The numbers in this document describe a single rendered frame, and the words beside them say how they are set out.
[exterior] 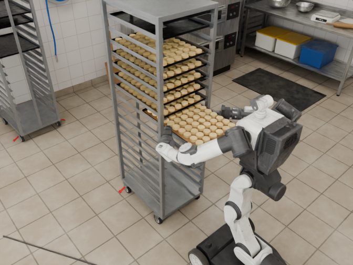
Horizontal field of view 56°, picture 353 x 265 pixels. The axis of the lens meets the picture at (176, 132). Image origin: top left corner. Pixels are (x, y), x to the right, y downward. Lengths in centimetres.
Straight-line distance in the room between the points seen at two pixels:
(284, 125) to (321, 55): 364
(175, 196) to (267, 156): 138
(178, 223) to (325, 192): 150
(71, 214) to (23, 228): 40
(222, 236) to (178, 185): 69
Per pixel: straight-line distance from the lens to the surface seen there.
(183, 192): 309
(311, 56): 551
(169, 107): 234
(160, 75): 206
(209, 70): 238
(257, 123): 184
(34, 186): 361
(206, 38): 232
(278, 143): 177
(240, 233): 249
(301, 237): 316
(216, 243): 271
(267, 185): 202
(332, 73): 546
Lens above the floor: 239
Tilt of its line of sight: 36 degrees down
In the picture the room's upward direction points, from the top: 1 degrees clockwise
